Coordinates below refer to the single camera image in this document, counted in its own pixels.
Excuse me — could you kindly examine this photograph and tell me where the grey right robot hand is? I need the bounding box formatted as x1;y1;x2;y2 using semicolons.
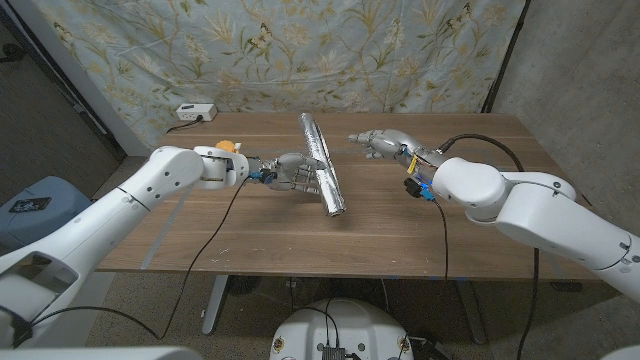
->
347;128;449;184

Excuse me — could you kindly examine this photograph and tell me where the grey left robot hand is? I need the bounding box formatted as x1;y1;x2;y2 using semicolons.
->
257;152;329;196

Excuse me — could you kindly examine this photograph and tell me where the aluminum foil roll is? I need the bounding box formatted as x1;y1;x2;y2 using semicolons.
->
298;112;347;218

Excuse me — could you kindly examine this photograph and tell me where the white power strip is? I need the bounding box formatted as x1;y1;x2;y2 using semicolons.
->
175;102;218;123

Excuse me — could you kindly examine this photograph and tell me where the black round fan grille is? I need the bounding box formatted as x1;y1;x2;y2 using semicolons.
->
227;275;262;297

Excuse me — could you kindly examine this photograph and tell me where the floral backdrop cloth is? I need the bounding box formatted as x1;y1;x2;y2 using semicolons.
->
29;0;526;151

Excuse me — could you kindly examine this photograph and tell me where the black backdrop pole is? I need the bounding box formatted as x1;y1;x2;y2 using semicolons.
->
480;0;531;114

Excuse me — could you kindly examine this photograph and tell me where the grey table leg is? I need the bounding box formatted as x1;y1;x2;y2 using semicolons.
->
202;274;230;335
454;279;487;345

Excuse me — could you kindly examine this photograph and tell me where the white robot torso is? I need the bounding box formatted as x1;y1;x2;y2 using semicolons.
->
269;298;415;360

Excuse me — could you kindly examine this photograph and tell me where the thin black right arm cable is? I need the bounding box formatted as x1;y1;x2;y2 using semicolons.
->
432;199;450;282

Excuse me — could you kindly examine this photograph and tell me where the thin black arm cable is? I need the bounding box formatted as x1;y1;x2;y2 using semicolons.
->
27;177;249;341
432;199;450;282

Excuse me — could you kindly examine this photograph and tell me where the black power strip cord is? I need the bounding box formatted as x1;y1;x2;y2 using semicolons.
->
165;114;205;135

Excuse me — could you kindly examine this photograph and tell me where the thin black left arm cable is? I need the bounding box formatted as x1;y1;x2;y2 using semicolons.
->
27;177;249;341

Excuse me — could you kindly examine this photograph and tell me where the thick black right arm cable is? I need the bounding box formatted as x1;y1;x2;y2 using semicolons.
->
437;132;540;360

